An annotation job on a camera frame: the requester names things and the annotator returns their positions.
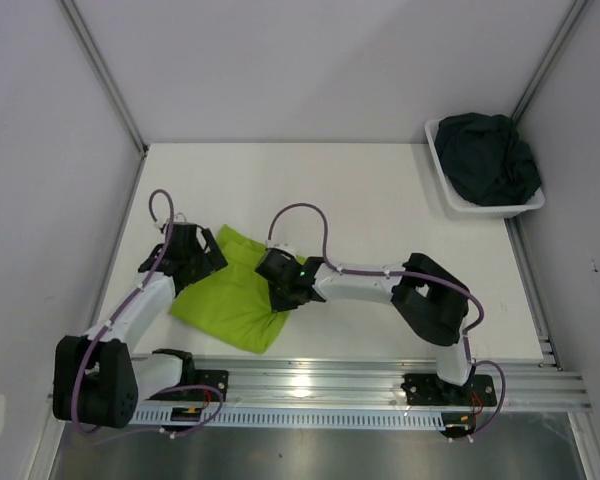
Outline lime green shorts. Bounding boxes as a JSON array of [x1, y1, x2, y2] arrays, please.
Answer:
[[169, 225, 290, 354]]

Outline dark green shorts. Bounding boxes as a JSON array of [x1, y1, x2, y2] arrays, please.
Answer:
[[434, 113, 542, 207]]

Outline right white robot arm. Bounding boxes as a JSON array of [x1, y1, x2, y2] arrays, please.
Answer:
[[255, 247, 473, 404]]

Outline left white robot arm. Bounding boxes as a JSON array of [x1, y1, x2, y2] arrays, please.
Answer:
[[52, 222, 228, 429]]

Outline white plastic basket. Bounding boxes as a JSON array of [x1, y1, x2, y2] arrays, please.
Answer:
[[424, 119, 545, 220]]

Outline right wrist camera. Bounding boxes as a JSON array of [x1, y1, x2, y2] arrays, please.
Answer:
[[265, 240, 297, 256]]

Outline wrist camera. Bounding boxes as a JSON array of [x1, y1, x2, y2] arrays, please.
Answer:
[[265, 240, 297, 256], [153, 212, 188, 235]]

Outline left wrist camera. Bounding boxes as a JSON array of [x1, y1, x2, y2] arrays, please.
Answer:
[[153, 212, 188, 235]]

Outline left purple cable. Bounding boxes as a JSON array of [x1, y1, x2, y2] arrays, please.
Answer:
[[69, 188, 227, 444]]

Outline purple cable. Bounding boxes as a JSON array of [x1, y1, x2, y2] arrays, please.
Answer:
[[69, 188, 227, 444], [267, 202, 506, 444]]

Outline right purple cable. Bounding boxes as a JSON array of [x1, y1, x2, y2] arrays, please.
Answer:
[[267, 202, 506, 444]]

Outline aluminium mounting rail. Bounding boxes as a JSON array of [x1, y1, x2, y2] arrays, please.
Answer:
[[49, 352, 592, 414]]

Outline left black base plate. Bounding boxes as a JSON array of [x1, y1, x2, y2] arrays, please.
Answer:
[[178, 369, 229, 403]]

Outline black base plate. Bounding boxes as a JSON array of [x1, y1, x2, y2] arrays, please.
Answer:
[[178, 369, 229, 403], [401, 373, 498, 407]]

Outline perforated cable tray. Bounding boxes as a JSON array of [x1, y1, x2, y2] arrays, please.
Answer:
[[130, 406, 444, 431]]

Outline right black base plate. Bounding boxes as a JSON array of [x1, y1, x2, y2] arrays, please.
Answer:
[[401, 373, 498, 407]]

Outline left aluminium frame post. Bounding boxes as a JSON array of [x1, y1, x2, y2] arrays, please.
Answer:
[[57, 0, 147, 156]]

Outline aluminium frame post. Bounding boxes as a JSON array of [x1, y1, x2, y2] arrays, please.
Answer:
[[57, 0, 147, 156], [511, 0, 593, 125]]

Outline right aluminium frame post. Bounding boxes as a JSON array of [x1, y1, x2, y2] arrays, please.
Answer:
[[511, 0, 593, 125]]

